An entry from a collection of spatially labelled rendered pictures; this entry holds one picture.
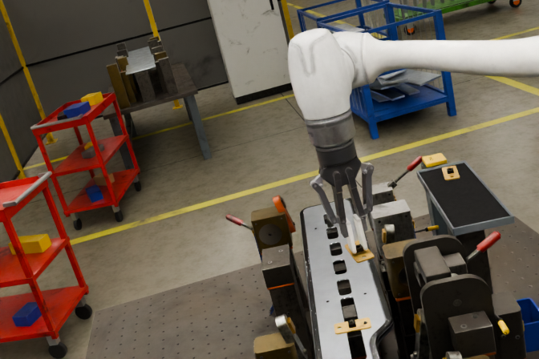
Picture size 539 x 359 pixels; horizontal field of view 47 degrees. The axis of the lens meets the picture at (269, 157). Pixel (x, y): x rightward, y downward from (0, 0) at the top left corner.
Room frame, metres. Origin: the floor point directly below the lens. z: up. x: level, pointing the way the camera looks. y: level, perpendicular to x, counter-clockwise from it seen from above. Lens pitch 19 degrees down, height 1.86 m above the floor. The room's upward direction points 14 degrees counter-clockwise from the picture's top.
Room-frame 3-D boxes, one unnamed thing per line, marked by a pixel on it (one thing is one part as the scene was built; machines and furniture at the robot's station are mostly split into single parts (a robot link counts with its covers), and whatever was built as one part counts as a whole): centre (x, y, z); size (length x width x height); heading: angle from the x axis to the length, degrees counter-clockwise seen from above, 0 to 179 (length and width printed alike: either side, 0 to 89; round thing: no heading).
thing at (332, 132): (1.13, -0.13, 1.50); 0.09 x 0.09 x 0.06
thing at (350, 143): (1.13, -0.13, 1.43); 0.08 x 0.07 x 0.09; 97
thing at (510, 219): (1.41, -0.44, 1.16); 0.37 x 0.14 x 0.02; 175
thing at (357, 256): (1.13, -0.13, 1.24); 0.08 x 0.04 x 0.01; 7
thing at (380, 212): (1.53, -0.29, 0.90); 0.13 x 0.08 x 0.41; 85
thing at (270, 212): (1.82, 0.06, 0.88); 0.14 x 0.09 x 0.36; 85
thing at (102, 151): (5.08, 1.45, 0.49); 0.81 x 0.46 x 0.97; 172
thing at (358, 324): (1.21, -0.09, 1.01); 0.08 x 0.04 x 0.01; 85
